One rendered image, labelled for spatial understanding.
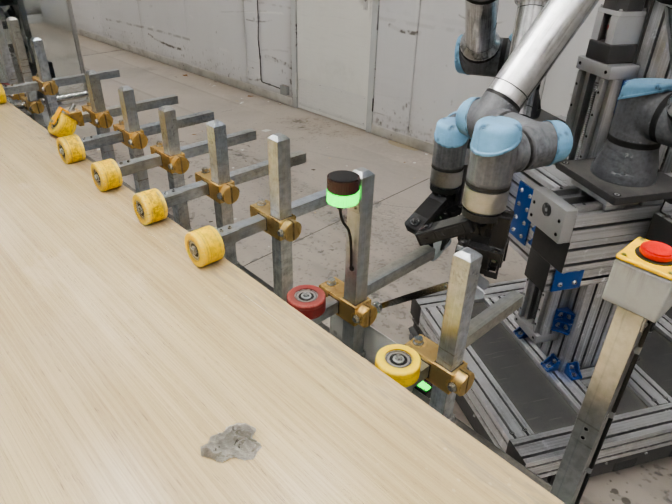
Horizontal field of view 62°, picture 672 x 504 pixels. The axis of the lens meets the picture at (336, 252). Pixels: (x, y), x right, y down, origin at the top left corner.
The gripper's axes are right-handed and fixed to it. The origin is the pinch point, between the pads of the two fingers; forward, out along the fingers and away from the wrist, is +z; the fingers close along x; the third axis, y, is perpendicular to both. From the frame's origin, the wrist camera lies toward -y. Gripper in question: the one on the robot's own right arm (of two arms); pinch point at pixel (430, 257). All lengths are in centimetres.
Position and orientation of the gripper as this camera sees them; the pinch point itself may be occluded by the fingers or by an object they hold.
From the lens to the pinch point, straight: 144.2
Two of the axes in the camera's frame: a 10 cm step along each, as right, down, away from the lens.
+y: 7.3, -3.5, 5.8
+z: -0.2, 8.5, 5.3
